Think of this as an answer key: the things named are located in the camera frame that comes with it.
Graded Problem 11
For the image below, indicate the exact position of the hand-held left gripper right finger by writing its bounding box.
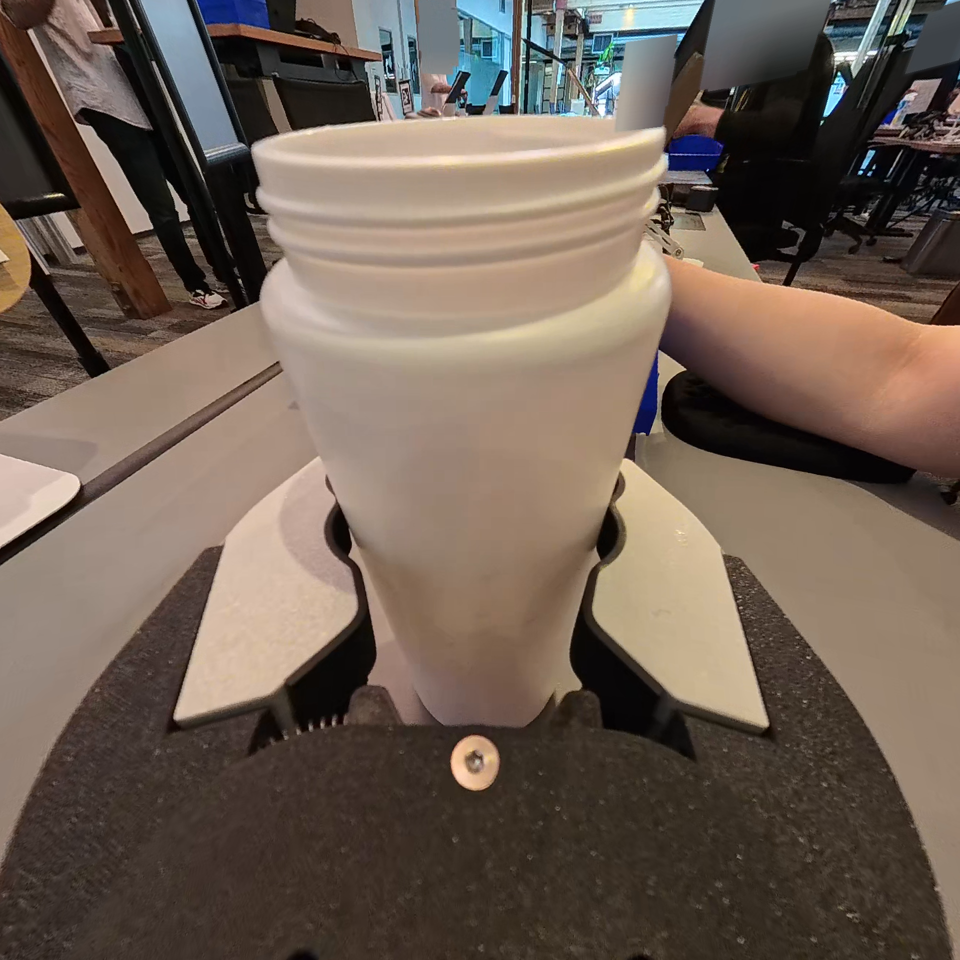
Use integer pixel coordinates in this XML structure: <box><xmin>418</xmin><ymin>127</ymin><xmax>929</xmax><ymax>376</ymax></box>
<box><xmin>570</xmin><ymin>459</ymin><xmax>771</xmax><ymax>755</ymax></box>

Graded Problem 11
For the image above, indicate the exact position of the wooden post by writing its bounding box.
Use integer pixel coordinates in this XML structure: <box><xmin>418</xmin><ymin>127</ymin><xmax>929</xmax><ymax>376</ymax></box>
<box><xmin>0</xmin><ymin>15</ymin><xmax>172</xmax><ymax>320</ymax></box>

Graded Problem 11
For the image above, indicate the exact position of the wooden table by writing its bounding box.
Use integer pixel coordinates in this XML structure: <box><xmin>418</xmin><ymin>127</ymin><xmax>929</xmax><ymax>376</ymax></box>
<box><xmin>870</xmin><ymin>123</ymin><xmax>960</xmax><ymax>226</ymax></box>
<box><xmin>90</xmin><ymin>22</ymin><xmax>384</xmax><ymax>76</ymax></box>

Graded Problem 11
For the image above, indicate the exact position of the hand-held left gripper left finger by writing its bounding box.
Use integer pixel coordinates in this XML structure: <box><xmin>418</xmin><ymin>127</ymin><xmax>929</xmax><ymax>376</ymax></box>
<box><xmin>171</xmin><ymin>457</ymin><xmax>378</xmax><ymax>751</ymax></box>

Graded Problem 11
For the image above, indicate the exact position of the black mesh office chair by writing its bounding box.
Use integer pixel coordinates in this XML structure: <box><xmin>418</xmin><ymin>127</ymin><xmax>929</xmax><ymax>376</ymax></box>
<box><xmin>825</xmin><ymin>45</ymin><xmax>931</xmax><ymax>256</ymax></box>

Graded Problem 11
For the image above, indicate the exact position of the person's right forearm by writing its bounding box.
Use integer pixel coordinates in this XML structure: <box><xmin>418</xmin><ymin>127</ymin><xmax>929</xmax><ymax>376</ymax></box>
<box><xmin>660</xmin><ymin>258</ymin><xmax>960</xmax><ymax>477</ymax></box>

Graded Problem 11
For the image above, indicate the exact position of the black framed sign easel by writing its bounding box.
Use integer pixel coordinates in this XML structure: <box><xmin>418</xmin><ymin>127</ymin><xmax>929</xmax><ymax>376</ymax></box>
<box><xmin>108</xmin><ymin>0</ymin><xmax>271</xmax><ymax>309</ymax></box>

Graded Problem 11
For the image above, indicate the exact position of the white plastic bottle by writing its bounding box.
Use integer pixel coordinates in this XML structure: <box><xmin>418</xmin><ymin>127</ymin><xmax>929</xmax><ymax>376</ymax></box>
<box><xmin>251</xmin><ymin>114</ymin><xmax>672</xmax><ymax>727</ymax></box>

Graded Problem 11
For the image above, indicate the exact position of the grey metal box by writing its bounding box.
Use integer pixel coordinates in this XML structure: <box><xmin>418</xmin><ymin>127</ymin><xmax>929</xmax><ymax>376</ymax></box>
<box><xmin>900</xmin><ymin>210</ymin><xmax>960</xmax><ymax>279</ymax></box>

